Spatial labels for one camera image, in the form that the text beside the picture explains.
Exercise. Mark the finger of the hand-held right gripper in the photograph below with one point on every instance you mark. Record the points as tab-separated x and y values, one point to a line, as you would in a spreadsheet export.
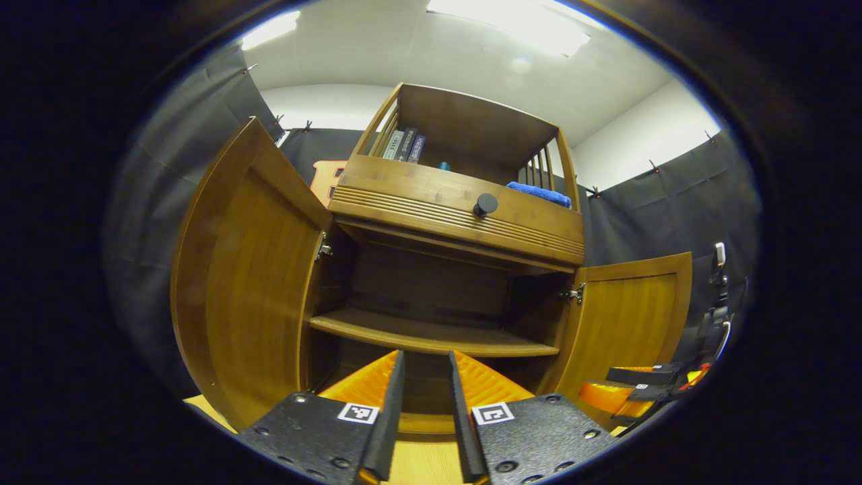
640	374
606	397

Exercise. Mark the black round drawer knob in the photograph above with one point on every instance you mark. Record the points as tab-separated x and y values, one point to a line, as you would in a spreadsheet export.
485	204

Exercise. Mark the metal door hinge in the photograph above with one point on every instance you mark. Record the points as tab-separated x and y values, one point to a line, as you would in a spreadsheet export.
324	246
575	293

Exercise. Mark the blue spine book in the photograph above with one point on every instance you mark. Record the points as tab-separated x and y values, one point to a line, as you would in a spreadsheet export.
417	149

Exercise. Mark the black backdrop cloth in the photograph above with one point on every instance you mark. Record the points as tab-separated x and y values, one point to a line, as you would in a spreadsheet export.
673	209

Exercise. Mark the pale spine book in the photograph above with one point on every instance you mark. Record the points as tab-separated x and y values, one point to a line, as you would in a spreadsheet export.
393	145

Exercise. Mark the wooden ribbed drawer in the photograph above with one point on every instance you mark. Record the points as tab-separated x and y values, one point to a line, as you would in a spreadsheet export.
417	188

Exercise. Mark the wooden inner shelf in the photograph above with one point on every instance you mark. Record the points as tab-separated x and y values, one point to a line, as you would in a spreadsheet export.
431	333

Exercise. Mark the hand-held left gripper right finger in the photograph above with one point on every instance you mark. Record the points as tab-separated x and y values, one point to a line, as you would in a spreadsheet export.
465	431

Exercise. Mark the blue towel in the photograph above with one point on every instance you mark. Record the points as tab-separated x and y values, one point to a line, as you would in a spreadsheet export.
539	193

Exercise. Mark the long ceiling light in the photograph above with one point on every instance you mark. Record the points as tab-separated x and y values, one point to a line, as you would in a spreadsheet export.
269	29

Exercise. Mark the black spine book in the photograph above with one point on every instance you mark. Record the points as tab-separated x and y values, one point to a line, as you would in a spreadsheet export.
406	143

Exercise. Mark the wooden shoe cabinet door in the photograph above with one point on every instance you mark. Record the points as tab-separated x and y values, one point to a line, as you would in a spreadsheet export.
249	289
626	323

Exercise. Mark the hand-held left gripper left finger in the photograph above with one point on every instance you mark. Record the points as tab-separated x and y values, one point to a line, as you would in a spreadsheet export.
387	431

